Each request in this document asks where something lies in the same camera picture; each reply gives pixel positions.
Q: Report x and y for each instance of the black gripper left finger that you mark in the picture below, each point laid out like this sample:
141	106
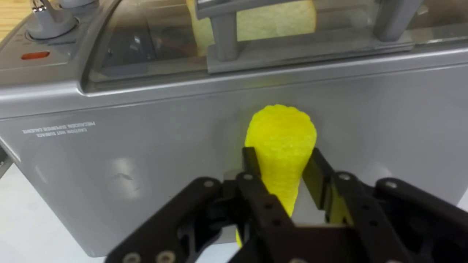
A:
268	234

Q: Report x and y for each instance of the silver toaster oven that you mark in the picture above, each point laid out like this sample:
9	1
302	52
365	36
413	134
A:
110	107

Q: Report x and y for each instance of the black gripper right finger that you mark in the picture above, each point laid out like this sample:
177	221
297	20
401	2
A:
365	233

